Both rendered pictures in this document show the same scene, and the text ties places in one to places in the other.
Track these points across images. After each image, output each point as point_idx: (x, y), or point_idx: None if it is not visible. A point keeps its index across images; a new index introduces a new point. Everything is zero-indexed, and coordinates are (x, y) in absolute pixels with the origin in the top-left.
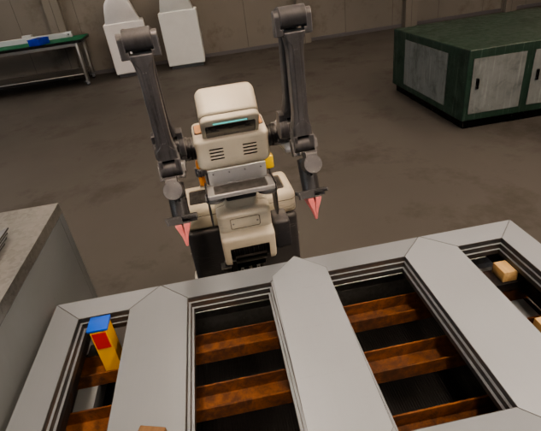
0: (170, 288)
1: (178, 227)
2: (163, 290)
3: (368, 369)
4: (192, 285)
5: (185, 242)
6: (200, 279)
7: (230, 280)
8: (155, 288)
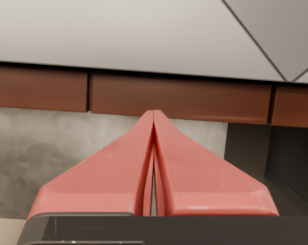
0: (253, 47)
1: (229, 187)
2: (280, 47)
3: None
4: (166, 36)
5: (160, 116)
6: (133, 63)
7: (14, 5)
8: None
